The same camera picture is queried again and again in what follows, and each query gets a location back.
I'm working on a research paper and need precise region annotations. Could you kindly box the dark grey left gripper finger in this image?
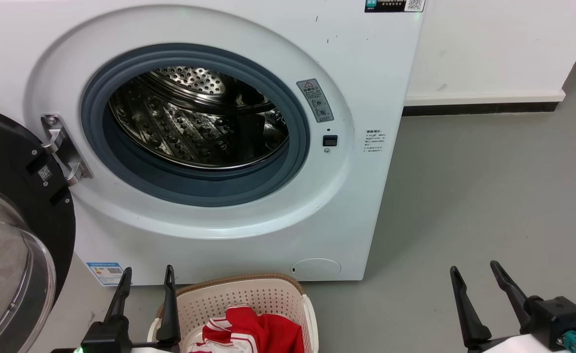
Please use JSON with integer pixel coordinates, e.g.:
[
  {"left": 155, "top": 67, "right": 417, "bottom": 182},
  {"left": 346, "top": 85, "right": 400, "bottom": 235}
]
[
  {"left": 157, "top": 265, "right": 181, "bottom": 347},
  {"left": 104, "top": 267, "right": 132, "bottom": 324}
]

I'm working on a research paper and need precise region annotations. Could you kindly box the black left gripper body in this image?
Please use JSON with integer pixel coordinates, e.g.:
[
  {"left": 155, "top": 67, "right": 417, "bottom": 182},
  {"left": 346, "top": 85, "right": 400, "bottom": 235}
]
[{"left": 52, "top": 315, "right": 171, "bottom": 353}]

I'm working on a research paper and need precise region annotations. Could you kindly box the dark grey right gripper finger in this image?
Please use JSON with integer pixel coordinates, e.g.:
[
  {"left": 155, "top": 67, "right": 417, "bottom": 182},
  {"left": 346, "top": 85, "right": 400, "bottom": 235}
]
[
  {"left": 450, "top": 266, "right": 493, "bottom": 350},
  {"left": 490, "top": 260, "right": 532, "bottom": 329}
]

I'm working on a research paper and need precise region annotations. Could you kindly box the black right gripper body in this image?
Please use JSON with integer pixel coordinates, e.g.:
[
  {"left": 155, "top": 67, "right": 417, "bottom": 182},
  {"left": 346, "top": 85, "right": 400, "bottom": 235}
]
[{"left": 469, "top": 296, "right": 576, "bottom": 353}]

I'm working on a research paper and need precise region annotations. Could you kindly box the red and white garment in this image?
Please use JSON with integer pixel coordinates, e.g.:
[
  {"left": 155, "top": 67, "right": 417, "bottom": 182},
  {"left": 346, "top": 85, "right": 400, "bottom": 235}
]
[{"left": 187, "top": 304, "right": 305, "bottom": 353}]

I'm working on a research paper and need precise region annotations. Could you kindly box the cream perforated laundry basket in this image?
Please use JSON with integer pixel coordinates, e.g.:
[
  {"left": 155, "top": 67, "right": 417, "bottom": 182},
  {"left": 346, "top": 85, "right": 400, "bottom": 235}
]
[{"left": 147, "top": 273, "right": 319, "bottom": 353}]

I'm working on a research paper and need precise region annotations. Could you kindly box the stainless steel washing machine drum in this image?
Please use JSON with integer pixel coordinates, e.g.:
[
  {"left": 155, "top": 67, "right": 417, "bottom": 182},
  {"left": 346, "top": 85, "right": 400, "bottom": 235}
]
[{"left": 109, "top": 66, "right": 289, "bottom": 171}]

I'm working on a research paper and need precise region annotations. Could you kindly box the black glass washer door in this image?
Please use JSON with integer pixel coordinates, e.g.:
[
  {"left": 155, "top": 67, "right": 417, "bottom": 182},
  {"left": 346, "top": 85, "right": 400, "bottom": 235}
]
[{"left": 0, "top": 104, "right": 76, "bottom": 353}]

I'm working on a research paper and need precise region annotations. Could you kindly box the blue energy label sticker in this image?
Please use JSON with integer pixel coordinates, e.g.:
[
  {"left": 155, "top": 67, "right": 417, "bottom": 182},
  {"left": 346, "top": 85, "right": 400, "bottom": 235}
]
[{"left": 86, "top": 262, "right": 124, "bottom": 286}]

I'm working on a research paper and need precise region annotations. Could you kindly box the grey rubber door gasket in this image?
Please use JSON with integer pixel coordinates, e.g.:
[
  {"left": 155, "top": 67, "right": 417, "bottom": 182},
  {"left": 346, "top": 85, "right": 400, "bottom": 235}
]
[{"left": 80, "top": 43, "right": 311, "bottom": 207}]

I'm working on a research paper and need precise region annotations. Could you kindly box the round white filter cover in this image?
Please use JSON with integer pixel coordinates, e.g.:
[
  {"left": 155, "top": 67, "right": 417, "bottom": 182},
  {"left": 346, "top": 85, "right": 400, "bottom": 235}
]
[{"left": 290, "top": 258, "right": 341, "bottom": 281}]

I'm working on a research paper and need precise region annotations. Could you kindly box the silver metal door hinge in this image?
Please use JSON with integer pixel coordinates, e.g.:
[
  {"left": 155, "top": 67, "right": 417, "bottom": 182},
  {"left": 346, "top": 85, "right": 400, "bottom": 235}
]
[{"left": 41, "top": 114, "right": 93, "bottom": 186}]

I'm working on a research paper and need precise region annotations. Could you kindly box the white front-load washing machine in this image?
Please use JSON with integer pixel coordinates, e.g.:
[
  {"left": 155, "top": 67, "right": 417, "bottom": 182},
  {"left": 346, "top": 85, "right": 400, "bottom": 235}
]
[{"left": 0, "top": 0, "right": 426, "bottom": 286}]

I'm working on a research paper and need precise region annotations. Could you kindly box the warning triangle sticker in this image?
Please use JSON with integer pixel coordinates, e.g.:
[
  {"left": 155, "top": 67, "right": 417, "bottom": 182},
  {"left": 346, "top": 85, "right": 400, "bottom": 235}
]
[{"left": 296, "top": 78, "right": 334, "bottom": 123}]

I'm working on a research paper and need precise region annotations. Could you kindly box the dark QR code brand sticker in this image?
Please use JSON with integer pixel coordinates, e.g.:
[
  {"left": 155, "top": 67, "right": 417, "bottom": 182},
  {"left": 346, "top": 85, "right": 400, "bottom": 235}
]
[{"left": 365, "top": 0, "right": 425, "bottom": 13}]

